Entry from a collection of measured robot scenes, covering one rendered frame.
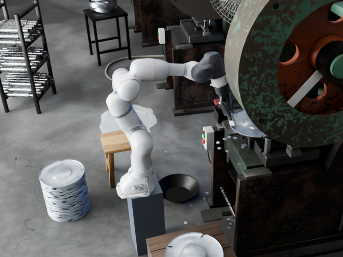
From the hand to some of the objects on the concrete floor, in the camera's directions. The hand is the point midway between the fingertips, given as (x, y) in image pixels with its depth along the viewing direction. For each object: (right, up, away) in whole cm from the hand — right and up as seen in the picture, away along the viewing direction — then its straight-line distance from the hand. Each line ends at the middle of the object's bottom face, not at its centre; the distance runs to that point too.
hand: (231, 119), depth 241 cm
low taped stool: (-64, -40, +96) cm, 122 cm away
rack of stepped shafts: (-170, +21, +198) cm, 262 cm away
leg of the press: (+48, -78, +27) cm, 96 cm away
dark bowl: (-28, -51, +74) cm, 94 cm away
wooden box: (-20, -98, 0) cm, 100 cm away
